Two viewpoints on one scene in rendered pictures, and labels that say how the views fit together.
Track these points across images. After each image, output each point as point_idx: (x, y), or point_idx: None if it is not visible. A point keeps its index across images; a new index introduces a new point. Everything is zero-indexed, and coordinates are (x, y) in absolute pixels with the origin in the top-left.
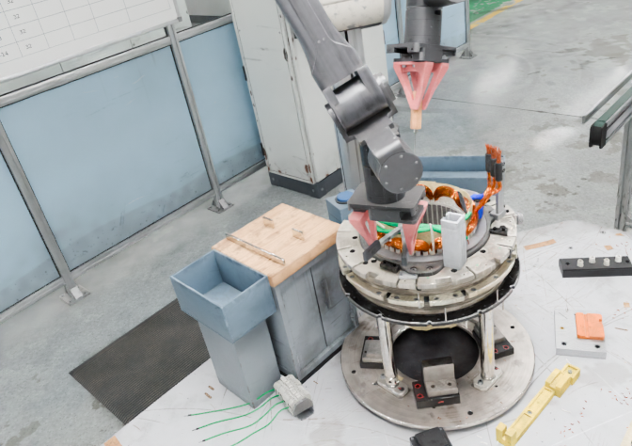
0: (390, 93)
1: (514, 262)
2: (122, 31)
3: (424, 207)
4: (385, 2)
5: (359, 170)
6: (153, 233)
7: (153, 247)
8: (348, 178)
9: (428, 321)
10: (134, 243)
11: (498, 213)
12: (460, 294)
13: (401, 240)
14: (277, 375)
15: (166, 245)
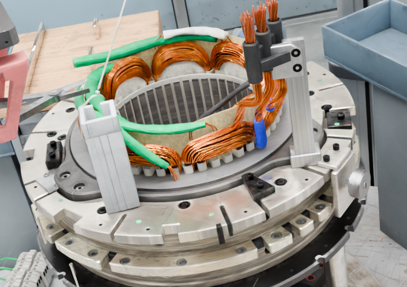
0: None
1: (303, 262)
2: None
3: (4, 66)
4: None
5: (354, 5)
6: (320, 28)
7: (306, 45)
8: (337, 13)
9: (63, 272)
10: (292, 31)
11: (296, 153)
12: (100, 255)
13: (79, 120)
14: (38, 246)
15: (323, 48)
